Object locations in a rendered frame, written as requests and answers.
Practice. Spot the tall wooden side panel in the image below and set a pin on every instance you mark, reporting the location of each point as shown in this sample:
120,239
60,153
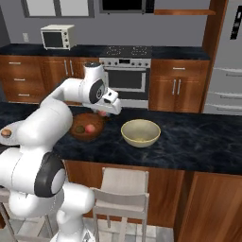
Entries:
212,28

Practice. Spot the grey framed window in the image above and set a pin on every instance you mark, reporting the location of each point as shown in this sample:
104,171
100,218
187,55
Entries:
58,8

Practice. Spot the wooden cupboard run with drawers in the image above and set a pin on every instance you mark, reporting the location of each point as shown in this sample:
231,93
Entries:
28,78

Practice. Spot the brown wooden bowl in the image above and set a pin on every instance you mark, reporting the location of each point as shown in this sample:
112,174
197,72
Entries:
94,121

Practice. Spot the grey plate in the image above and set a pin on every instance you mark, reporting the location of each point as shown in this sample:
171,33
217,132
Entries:
9,138

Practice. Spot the steel oven with hob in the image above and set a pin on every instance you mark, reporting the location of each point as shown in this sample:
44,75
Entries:
126,78

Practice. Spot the green fruit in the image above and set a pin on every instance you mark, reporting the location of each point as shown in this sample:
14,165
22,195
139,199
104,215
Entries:
79,129

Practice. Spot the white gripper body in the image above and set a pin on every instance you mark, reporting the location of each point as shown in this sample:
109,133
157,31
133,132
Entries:
108,107

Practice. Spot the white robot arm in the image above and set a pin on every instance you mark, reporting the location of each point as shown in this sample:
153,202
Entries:
41,132

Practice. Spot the grey stool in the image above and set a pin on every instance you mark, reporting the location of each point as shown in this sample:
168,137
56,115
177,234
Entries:
124,189
4,197

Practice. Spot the red fruit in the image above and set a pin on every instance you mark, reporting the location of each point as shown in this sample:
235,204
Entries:
90,128

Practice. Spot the pale yellow bowl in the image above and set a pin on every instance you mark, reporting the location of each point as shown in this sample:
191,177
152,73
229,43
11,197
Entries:
141,134

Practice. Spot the white toaster oven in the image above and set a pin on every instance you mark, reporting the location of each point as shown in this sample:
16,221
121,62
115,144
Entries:
56,37

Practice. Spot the brown fruit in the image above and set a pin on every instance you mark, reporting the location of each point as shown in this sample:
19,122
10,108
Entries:
5,132

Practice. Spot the pink fruit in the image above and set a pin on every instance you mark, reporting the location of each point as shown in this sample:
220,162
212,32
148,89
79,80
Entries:
102,113

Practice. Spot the wooden island counter base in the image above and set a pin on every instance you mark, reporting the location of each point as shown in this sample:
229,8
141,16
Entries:
204,208

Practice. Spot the wooden wall shelf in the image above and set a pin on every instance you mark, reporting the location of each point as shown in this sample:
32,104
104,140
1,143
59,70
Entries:
184,12

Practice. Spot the steel fridge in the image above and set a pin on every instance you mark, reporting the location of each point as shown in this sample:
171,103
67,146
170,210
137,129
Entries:
225,63

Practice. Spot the white wall outlet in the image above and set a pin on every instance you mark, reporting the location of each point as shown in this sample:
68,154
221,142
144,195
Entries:
25,37

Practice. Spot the wooden cupboard with drawer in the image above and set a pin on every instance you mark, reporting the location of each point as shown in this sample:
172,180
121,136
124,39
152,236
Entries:
178,86

